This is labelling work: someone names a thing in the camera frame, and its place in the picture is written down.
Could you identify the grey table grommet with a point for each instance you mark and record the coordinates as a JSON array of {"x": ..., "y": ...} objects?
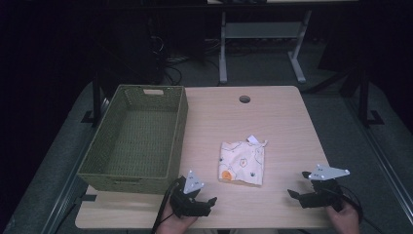
[{"x": 244, "y": 99}]

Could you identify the black metal stand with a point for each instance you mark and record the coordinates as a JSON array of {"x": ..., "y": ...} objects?
[
  {"x": 363, "y": 97},
  {"x": 96, "y": 97}
]

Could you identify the green woven basket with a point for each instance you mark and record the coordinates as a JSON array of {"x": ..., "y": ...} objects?
[{"x": 142, "y": 136}]

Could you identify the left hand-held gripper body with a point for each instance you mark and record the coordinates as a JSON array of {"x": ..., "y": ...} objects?
[{"x": 188, "y": 203}]

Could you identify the patterned cream cloth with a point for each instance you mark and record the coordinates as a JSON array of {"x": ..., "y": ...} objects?
[{"x": 242, "y": 164}]

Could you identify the black tape strip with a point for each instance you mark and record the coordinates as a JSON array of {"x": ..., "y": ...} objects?
[{"x": 88, "y": 197}]

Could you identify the person's right hand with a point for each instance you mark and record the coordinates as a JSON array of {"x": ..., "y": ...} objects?
[{"x": 344, "y": 219}]

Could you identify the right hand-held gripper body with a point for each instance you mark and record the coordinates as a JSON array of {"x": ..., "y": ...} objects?
[{"x": 324, "y": 191}]

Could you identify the person's left hand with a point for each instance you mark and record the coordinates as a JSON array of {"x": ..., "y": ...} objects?
[{"x": 175, "y": 224}]

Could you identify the grey metal desk frame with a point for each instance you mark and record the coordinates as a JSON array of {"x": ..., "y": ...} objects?
[{"x": 259, "y": 31}]

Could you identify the metal floor rail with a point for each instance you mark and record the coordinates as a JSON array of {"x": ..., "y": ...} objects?
[
  {"x": 69, "y": 185},
  {"x": 380, "y": 156}
]

